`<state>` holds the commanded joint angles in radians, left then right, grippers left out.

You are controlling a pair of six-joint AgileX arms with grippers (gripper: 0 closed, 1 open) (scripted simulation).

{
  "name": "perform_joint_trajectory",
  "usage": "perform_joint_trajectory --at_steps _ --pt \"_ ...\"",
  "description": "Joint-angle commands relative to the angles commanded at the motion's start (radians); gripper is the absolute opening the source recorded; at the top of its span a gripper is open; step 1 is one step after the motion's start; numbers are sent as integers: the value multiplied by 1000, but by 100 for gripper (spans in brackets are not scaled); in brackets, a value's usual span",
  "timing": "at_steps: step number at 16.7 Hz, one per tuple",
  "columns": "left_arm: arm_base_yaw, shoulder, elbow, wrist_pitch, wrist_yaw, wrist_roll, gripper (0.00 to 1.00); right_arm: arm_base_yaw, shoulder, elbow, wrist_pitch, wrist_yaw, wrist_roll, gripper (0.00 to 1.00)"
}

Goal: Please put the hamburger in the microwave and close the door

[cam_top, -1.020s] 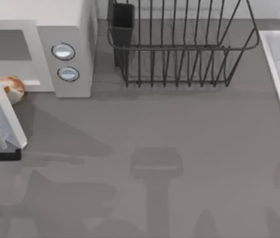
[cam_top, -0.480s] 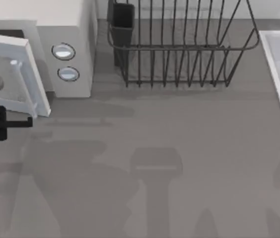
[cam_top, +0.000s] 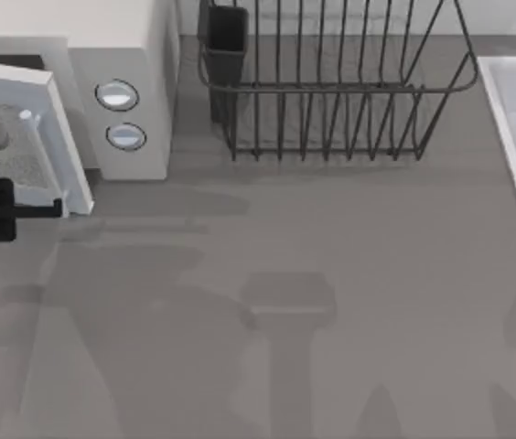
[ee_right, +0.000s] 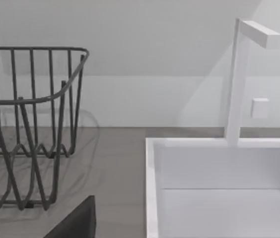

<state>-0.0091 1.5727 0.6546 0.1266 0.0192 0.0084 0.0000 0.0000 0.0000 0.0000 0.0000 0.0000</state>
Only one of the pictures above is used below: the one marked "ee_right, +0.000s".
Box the small white tap knob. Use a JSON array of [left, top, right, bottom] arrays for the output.
[[251, 98, 270, 119]]

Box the dark grey wire basket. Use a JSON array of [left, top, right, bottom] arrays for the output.
[[0, 47, 90, 211]]

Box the tall white tap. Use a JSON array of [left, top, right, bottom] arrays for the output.
[[225, 17, 280, 146]]

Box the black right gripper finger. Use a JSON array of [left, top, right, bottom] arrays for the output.
[[43, 195, 97, 238]]

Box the white sink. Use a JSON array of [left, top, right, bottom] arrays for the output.
[[144, 137, 280, 238]]

